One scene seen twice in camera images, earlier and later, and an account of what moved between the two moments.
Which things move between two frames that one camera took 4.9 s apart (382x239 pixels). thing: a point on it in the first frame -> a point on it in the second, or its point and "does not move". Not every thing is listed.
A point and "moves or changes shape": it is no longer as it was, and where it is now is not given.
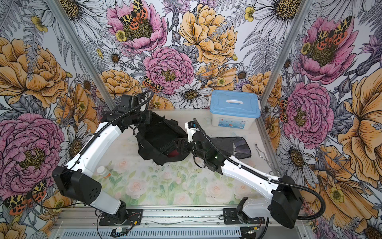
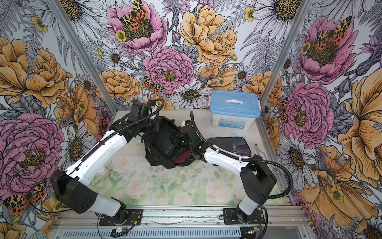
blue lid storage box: x=233 y=109 does not move
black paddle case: x=235 y=146 does not move
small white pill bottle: x=102 y=171 does not move
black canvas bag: x=158 y=138 moves or changes shape
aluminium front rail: x=69 y=217 does not move
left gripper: x=147 y=119 -> x=156 y=122
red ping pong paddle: x=173 y=154 -> x=182 y=157
